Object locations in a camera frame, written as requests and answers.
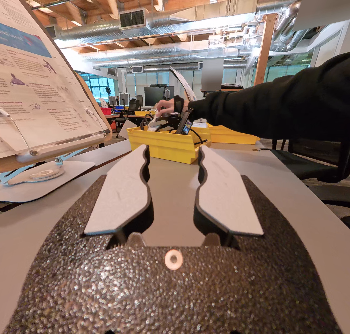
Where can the long silver air duct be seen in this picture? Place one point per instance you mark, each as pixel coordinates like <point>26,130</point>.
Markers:
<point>150,51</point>

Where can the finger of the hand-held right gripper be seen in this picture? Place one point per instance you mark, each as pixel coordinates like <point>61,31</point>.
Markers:
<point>157,121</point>
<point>157,128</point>

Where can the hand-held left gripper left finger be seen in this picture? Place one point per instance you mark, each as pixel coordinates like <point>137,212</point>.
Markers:
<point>120,197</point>

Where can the yellow bin with black divider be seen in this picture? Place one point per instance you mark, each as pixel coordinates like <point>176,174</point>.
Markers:
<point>164,148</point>

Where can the instruction sheet on book stand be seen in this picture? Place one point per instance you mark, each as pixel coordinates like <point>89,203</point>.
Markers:
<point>68,172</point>

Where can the yellow plastic bin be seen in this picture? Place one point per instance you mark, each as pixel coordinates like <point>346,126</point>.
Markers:
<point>232,137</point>

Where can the large black monitor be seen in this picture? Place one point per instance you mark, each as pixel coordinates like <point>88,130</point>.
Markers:
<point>155,96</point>

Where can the wooden post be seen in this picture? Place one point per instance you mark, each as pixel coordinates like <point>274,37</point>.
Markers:
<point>265,50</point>

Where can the red plastic bin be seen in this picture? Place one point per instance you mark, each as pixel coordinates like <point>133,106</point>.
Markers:
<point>106,111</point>

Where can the silver air duct with vent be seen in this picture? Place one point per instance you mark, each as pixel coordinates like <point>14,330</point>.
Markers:
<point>164,25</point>

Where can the tilted document stand with sheet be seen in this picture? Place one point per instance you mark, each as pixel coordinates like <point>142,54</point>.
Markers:
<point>186,85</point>

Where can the printed instruction sheet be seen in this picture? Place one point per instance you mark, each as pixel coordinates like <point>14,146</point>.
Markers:
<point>41,93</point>

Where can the black office chair with armrest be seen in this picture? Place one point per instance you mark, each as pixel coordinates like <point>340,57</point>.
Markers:
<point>314,164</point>

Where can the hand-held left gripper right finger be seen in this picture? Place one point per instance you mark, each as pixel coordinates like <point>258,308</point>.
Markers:
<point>229,200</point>

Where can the person's right forearm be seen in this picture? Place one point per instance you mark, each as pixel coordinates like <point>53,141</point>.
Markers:
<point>273,107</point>

